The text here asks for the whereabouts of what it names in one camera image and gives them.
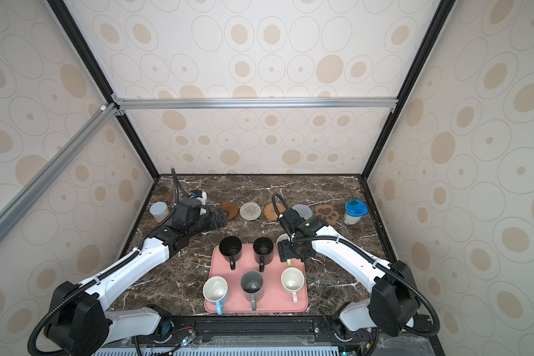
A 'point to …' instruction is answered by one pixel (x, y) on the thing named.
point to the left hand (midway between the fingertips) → (225, 210)
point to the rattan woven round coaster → (271, 213)
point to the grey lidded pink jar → (159, 211)
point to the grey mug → (253, 283)
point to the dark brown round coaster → (231, 208)
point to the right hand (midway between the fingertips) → (291, 254)
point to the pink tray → (279, 288)
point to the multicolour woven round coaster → (250, 211)
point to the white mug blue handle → (216, 289)
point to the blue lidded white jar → (354, 209)
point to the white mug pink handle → (292, 280)
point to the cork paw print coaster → (327, 212)
